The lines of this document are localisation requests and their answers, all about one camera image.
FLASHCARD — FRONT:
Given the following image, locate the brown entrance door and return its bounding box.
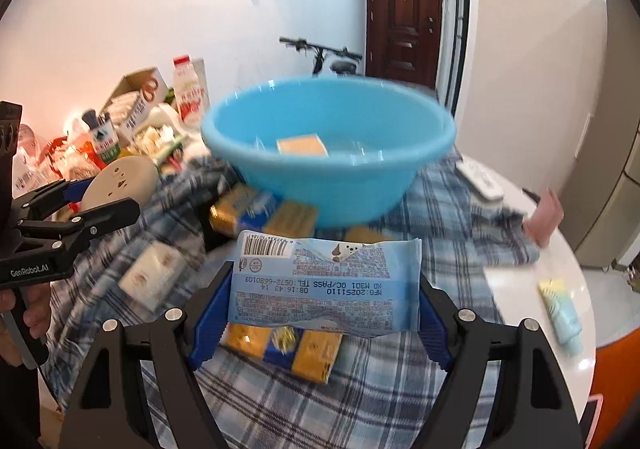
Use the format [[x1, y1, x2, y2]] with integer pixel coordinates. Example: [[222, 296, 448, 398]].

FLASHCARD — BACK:
[[366, 0, 444, 90]]

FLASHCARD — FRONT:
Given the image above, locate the white remote control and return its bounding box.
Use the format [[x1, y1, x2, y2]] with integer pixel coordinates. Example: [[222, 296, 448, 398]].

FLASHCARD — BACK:
[[456, 160, 504, 203]]

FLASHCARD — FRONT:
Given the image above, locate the red snack bag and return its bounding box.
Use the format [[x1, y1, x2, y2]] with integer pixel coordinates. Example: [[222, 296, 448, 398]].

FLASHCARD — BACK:
[[40, 136, 101, 180]]

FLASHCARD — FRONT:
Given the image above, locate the black bicycle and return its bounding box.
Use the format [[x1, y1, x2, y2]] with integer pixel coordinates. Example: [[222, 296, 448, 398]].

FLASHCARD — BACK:
[[279, 35, 363, 77]]

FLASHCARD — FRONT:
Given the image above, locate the white wrapped snack packet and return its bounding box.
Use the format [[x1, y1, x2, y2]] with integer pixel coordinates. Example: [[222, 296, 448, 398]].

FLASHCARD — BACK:
[[118, 241, 183, 314]]

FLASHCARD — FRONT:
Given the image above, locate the light blue packet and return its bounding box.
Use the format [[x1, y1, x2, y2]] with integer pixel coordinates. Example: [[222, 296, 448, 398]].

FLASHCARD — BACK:
[[227, 230, 423, 337]]

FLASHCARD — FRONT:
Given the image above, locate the tan soap bar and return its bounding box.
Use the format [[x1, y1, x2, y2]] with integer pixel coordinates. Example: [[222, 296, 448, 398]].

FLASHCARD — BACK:
[[276, 133, 328, 157]]

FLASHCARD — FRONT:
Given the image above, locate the blue plastic basin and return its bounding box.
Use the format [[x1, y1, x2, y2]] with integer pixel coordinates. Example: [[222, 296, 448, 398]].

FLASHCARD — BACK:
[[200, 76, 457, 230]]

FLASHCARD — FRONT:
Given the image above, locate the person's left hand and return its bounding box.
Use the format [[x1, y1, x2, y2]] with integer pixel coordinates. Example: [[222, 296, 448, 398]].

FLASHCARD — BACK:
[[0, 282, 52, 346]]

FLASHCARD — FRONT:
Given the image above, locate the pink and white milk bottle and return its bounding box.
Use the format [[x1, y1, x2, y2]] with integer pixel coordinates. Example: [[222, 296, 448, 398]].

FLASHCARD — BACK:
[[172, 55, 208, 127]]

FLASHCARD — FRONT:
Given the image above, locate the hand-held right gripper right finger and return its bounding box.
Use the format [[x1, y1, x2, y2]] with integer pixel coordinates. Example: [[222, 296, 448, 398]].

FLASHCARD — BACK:
[[417, 274, 585, 449]]

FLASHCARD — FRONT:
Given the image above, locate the pink cup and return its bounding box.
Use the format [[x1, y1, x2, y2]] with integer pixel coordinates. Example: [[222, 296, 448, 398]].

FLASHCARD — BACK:
[[524, 188, 564, 246]]

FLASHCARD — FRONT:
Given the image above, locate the tan round case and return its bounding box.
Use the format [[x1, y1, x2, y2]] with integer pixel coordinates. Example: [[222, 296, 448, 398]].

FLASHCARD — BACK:
[[80, 156, 160, 220]]

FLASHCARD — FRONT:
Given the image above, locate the pale green cream tube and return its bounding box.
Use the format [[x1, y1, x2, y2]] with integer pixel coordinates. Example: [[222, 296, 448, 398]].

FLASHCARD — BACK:
[[538, 278, 584, 358]]

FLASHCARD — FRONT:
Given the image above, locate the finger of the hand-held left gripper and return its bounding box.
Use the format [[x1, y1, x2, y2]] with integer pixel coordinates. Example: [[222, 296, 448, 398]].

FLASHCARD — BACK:
[[12, 179, 89, 220], [16, 198, 142, 256]]

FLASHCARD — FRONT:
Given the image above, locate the open cardboard box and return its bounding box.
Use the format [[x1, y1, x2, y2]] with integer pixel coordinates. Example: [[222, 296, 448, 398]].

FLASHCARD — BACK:
[[101, 67, 171, 140]]

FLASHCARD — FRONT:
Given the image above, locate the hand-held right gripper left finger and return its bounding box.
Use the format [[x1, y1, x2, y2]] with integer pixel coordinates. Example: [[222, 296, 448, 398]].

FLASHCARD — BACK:
[[59, 260, 237, 449]]

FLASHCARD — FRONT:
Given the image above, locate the black framed glass door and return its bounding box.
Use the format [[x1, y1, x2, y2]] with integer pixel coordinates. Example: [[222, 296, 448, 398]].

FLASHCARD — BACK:
[[447, 0, 473, 114]]

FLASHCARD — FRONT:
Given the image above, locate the gold and blue packet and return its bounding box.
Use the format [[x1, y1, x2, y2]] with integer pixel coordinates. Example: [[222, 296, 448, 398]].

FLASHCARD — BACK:
[[209, 185, 278, 235], [221, 323, 344, 384], [270, 201, 319, 237], [344, 225, 381, 244]]

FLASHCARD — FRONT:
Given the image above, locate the pink flat object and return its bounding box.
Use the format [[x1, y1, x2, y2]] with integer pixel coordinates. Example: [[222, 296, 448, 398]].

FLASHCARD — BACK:
[[582, 394, 604, 449]]

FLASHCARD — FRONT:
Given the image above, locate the blue grey plaid shirt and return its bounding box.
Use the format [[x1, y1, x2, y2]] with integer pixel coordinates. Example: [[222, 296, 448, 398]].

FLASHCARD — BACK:
[[40, 154, 541, 449]]

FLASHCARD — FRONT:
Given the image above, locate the orange chair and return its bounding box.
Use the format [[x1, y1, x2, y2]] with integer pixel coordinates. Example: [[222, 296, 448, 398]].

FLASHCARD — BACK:
[[595, 314, 640, 449]]

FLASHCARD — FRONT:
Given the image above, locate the beige refrigerator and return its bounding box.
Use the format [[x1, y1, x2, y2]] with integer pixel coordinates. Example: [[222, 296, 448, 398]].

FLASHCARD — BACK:
[[560, 0, 640, 270]]

